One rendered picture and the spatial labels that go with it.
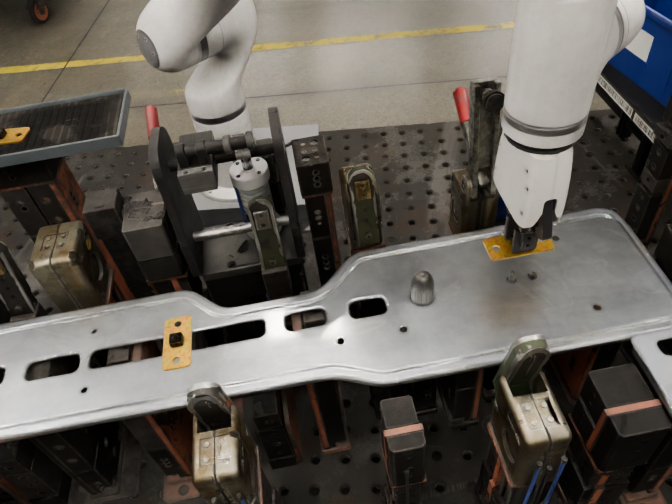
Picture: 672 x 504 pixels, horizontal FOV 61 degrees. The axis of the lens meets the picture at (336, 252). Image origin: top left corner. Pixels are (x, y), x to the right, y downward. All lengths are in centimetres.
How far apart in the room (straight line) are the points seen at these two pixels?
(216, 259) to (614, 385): 60
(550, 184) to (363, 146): 97
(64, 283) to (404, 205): 78
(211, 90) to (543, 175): 75
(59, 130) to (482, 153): 64
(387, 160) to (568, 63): 97
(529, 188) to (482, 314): 21
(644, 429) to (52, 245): 80
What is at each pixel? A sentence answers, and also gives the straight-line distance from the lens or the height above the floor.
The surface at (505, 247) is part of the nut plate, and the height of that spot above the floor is 107.
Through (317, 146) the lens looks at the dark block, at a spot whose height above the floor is 112.
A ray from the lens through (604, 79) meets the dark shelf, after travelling 121.
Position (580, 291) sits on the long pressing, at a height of 100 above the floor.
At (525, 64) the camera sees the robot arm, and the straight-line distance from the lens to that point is 59.
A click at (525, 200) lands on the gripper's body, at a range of 66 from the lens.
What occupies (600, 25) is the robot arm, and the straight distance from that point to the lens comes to 57.
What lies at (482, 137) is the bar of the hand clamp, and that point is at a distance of 84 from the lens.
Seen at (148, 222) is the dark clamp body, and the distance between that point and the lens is 88.
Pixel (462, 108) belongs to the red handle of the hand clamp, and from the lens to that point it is 90.
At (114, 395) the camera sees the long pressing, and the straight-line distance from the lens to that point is 81.
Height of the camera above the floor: 163
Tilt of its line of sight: 47 degrees down
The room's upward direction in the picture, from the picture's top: 9 degrees counter-clockwise
